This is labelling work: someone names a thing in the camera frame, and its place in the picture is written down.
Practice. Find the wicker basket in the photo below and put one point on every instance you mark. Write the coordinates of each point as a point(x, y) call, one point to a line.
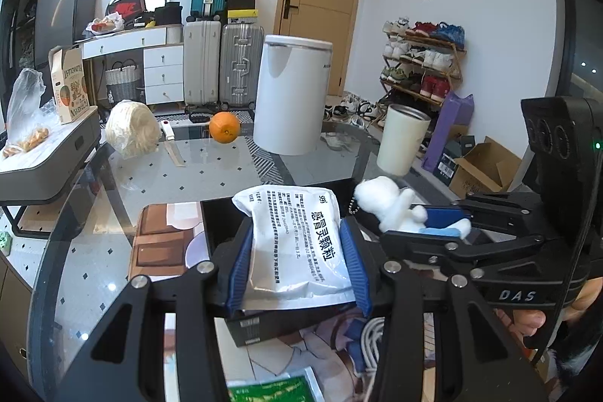
point(123, 81)

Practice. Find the grey side table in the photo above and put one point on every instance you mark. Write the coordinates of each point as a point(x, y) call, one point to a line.
point(47, 162)

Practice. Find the white dresser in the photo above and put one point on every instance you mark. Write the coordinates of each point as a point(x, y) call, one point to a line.
point(162, 67)

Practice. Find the black cardboard box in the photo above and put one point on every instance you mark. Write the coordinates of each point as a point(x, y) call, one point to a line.
point(282, 329)

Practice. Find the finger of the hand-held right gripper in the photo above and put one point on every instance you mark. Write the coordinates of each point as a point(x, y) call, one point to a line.
point(447, 214)
point(424, 246)

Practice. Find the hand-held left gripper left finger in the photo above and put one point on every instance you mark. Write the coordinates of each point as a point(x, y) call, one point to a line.
point(235, 270)

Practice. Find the wooden shoe rack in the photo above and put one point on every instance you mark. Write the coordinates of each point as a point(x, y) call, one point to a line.
point(459, 53)

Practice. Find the printed desk mat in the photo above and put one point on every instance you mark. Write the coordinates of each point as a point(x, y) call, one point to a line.
point(150, 251)

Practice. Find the pile of loose shoes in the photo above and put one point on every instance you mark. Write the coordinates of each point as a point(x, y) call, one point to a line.
point(353, 110)

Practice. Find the red black shoe box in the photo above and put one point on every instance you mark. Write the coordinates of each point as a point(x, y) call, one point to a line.
point(125, 5)

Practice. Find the cream cylindrical cup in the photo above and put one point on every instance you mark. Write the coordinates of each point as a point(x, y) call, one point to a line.
point(403, 143)

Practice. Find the white suitcase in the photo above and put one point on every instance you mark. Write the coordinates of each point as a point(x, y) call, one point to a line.
point(201, 63)

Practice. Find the wooden cabinet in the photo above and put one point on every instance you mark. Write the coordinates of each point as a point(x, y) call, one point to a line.
point(14, 317)

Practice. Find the grey refrigerator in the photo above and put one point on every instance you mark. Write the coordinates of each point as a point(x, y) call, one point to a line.
point(66, 11)

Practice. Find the napa cabbage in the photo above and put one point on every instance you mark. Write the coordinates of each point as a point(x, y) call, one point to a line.
point(132, 129)

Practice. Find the white cylindrical trash bin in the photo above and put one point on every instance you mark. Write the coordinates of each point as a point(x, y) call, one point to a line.
point(292, 96)

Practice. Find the black bag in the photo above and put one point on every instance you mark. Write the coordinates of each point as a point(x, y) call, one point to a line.
point(168, 13)

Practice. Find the rows of racked shoes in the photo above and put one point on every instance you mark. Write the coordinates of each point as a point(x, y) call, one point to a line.
point(433, 58)

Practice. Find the purple paper bag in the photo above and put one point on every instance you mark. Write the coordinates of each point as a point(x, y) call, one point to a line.
point(447, 129)

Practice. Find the black monitor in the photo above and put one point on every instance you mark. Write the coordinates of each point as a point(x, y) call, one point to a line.
point(582, 34)

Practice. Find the open cardboard box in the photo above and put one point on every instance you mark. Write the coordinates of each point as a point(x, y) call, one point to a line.
point(485, 169)

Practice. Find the plastic bag of food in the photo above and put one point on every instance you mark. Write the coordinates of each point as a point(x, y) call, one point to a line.
point(104, 25)

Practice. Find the clear plastic bag of oranges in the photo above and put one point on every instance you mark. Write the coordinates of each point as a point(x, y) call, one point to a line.
point(26, 110)

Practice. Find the yellow black box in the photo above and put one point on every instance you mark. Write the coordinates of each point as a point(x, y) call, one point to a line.
point(242, 16)

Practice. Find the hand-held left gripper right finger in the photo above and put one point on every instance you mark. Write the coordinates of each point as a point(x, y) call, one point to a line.
point(359, 270)

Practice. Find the black glass wardrobe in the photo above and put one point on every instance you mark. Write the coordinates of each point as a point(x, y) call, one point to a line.
point(21, 30)

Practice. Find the orange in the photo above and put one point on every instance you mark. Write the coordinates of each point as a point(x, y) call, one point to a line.
point(224, 128)

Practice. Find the silver suitcase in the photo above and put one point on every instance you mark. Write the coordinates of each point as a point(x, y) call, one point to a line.
point(241, 65)

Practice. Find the printed fruit carton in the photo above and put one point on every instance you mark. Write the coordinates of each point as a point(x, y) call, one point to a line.
point(70, 86)

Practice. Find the white plush toy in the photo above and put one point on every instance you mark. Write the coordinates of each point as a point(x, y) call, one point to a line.
point(381, 199)

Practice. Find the person's right hand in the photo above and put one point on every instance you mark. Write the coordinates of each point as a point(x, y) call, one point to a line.
point(527, 322)

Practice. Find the dark blue shoe box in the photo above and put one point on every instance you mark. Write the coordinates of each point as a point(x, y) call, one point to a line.
point(447, 169)

